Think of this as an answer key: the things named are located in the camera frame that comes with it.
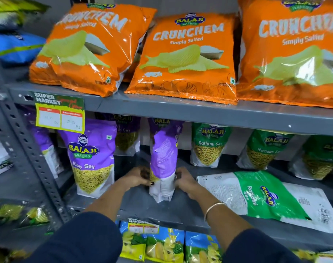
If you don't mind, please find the grey metal shelf rack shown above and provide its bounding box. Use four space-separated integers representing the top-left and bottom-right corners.
0 45 333 263

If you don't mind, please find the person's right hand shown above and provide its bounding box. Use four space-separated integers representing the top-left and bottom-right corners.
174 167 204 200

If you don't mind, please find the blue yellow chips packet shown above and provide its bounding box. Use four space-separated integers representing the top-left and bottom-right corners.
145 227 185 263
119 221 147 262
184 231 225 263

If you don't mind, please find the person's left forearm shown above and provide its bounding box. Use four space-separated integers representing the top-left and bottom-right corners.
21 182 134 263

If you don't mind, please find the yellow white snack packet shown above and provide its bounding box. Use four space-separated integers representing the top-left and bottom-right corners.
292 249 333 263

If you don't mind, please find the thin metal bangle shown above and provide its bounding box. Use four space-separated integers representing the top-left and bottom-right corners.
204 202 227 223

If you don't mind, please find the yellow green snack bag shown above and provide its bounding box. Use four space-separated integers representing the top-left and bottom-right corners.
0 0 51 28

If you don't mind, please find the green yellow price label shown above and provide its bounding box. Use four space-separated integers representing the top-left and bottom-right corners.
30 91 86 134

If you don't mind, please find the orange chips bag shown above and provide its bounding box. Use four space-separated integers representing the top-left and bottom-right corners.
29 3 157 98
236 0 333 110
124 13 238 105

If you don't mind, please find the green white snack packet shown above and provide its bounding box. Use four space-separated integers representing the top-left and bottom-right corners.
190 123 233 168
236 130 295 171
288 135 333 180
197 171 333 235

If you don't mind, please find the clear yellow snack packet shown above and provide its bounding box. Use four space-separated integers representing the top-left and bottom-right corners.
24 207 50 225
0 200 24 224

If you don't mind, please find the person's left hand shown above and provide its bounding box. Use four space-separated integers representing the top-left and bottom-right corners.
116 166 155 193

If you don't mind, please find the small price label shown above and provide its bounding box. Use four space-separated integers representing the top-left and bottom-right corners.
127 218 160 235

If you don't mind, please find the purple white snack packet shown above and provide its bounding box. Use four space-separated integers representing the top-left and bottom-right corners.
58 119 118 199
95 113 141 157
24 106 64 179
148 118 184 203

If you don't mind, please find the blue snack bag yellow stripe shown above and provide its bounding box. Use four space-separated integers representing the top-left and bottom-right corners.
0 31 47 65

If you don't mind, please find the person's right forearm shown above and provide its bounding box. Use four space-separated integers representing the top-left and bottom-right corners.
194 189 304 263

